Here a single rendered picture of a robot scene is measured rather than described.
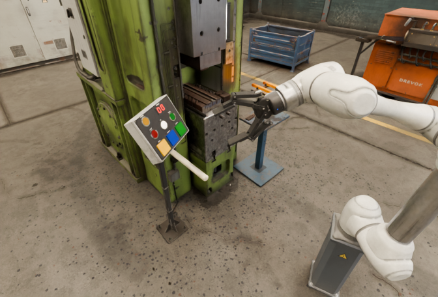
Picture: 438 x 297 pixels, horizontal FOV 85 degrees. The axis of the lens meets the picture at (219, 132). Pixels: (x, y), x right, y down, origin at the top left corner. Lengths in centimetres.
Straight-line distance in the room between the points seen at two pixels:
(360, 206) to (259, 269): 96
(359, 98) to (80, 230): 232
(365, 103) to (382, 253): 86
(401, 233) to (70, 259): 216
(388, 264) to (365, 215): 22
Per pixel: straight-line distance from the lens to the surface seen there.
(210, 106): 189
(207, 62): 174
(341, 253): 170
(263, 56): 571
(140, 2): 157
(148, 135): 136
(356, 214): 147
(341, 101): 66
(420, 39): 453
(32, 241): 266
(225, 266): 207
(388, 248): 136
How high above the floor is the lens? 187
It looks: 35 degrees down
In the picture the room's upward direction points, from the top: straight up
